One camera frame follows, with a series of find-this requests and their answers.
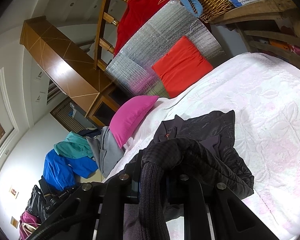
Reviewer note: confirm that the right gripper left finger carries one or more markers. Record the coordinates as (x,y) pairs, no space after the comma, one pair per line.
(93,211)

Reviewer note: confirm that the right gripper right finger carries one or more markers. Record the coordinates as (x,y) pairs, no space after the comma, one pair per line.
(214,212)

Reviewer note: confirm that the black jacket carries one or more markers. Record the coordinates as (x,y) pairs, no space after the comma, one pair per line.
(201,147)

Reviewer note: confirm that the blue garment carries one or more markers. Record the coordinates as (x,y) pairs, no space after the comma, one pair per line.
(60,172)

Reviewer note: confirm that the black plastic bag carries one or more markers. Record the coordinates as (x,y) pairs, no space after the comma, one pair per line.
(45,199)

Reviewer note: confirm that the grey garment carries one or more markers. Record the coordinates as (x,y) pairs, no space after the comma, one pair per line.
(105,150)

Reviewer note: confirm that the teal garment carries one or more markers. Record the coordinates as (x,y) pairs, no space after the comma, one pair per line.
(74,146)

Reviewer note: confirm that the magenta pillow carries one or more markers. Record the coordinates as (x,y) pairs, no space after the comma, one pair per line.
(129,115)

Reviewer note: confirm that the radiator grille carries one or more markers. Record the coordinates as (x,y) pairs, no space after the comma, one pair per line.
(71,119)

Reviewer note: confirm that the white quilted bedspread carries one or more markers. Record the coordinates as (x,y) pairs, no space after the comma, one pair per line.
(264,93)

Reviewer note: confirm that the brown wooden cabinet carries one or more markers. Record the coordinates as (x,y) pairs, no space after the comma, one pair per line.
(71,69)

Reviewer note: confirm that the red pillow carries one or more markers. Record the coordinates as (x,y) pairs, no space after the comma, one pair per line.
(182,66)

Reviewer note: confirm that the silver foil headboard panel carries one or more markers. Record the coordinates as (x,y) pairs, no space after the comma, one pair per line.
(131,69)

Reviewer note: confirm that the wooden shelf unit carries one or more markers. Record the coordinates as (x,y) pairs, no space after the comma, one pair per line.
(265,20)

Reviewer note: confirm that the red hanging garment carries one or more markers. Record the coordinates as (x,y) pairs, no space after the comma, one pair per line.
(137,13)

